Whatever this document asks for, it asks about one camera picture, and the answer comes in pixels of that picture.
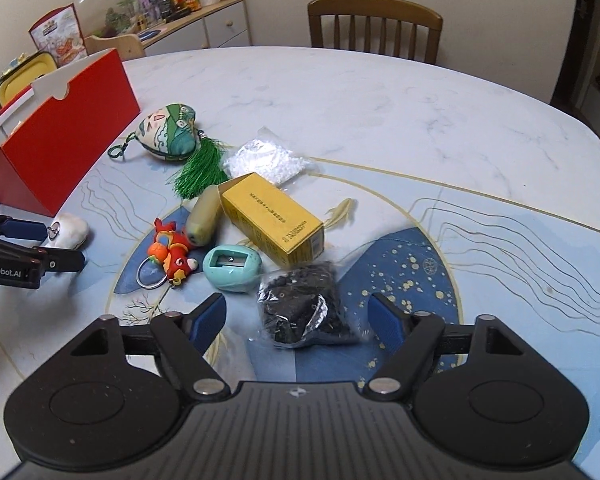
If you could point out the red fish keychain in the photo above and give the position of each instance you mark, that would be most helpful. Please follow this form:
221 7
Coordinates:
170 249

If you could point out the white wooden sideboard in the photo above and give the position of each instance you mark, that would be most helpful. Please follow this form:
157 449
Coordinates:
222 25

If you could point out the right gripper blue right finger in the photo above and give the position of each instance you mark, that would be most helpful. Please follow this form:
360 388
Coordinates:
387 321

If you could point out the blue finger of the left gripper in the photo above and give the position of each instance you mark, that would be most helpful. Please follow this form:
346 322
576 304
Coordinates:
23 229
63 260

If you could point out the brown wooden chair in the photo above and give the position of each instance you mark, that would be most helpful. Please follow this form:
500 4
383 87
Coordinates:
398 28

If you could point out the yellow cardboard box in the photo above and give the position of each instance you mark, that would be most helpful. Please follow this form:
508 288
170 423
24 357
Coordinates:
284 230

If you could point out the black beads plastic bag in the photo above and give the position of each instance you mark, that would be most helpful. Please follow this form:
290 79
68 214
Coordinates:
301 307

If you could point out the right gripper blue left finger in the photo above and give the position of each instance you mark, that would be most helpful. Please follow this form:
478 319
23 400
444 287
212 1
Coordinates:
206 321

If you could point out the white beads plastic bag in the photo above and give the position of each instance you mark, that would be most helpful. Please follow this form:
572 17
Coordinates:
266 155

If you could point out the yellow grey tissue box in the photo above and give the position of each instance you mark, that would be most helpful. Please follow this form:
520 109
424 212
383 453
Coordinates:
22 72

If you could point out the olive green cylinder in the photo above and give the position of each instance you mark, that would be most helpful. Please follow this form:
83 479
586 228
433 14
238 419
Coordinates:
204 217

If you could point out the blue patterned table mat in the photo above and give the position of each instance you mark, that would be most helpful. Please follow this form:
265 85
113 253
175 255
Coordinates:
424 246

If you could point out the light wooden chair back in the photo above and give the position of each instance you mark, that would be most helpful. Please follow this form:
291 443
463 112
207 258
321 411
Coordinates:
128 46

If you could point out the green face pouch with tassel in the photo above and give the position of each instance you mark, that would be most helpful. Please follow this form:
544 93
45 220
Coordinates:
171 134

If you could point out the white tooth plush toy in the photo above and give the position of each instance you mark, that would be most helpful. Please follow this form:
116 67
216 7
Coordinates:
67 231

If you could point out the red snack bag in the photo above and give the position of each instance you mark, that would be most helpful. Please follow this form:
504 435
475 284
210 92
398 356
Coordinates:
58 33

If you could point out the red white cardboard box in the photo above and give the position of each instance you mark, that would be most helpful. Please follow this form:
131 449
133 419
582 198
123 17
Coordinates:
52 136

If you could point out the teal pencil sharpener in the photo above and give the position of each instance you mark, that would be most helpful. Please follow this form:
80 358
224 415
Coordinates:
232 268

